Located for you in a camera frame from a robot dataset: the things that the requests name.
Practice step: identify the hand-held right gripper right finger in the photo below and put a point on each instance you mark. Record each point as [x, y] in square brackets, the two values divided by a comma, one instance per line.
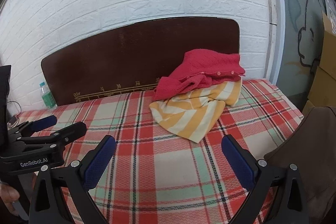
[236, 163]

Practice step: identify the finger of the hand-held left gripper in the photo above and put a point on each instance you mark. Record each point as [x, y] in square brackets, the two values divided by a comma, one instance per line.
[44, 123]
[76, 129]

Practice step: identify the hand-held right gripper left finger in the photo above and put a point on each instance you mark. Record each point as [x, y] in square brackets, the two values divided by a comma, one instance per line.
[99, 161]

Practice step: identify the yellow striped garment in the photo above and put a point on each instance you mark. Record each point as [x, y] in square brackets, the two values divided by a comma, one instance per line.
[189, 111]

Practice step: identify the red knit sweater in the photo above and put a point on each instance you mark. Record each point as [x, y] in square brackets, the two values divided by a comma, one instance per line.
[204, 64]

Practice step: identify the person's left hand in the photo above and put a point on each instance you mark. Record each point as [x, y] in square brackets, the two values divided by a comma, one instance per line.
[8, 195]

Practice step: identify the plastic water bottle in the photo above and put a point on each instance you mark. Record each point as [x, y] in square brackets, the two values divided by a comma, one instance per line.
[47, 98]

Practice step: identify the red plaid blanket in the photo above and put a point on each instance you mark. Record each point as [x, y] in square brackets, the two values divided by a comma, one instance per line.
[162, 161]

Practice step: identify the brown cloth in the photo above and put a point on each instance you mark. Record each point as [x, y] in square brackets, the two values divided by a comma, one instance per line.
[315, 140]

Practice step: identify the cardboard box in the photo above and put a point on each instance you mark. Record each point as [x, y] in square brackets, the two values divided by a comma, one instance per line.
[308, 108]
[324, 87]
[329, 50]

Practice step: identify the dark brown headboard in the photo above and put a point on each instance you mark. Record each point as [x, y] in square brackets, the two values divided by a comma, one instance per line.
[131, 56]

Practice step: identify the white door frame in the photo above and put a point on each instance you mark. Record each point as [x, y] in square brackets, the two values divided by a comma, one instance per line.
[273, 3]

